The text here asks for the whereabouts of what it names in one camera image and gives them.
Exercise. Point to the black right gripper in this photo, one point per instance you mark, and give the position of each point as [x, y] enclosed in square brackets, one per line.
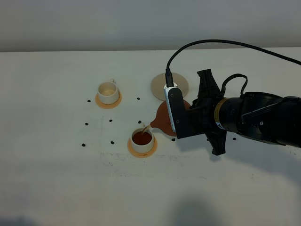
[201, 113]

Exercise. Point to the brown clay teapot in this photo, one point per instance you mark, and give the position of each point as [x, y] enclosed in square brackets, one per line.
[162, 120]

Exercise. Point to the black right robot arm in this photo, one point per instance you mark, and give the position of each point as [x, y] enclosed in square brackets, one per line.
[259, 116]

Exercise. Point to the beige teapot saucer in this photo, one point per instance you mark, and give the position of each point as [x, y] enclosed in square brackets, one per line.
[159, 81]

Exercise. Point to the near white teacup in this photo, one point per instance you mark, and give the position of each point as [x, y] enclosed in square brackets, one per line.
[142, 140]

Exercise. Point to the white teacup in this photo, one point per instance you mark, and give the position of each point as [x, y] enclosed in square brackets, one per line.
[142, 140]
[108, 92]

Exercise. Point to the near orange coaster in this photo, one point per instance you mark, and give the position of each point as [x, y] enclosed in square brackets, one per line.
[142, 154]

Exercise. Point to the orange coaster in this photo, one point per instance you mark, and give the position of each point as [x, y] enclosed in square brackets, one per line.
[110, 106]
[142, 154]

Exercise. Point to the far white teacup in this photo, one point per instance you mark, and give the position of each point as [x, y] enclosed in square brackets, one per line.
[108, 92]

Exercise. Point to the far orange coaster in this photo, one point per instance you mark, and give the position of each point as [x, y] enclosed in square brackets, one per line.
[110, 106]

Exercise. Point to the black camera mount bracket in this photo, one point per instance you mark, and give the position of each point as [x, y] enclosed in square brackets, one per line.
[186, 121]

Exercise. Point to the grey depth camera bar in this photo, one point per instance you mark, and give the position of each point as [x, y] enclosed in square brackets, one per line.
[166, 91]

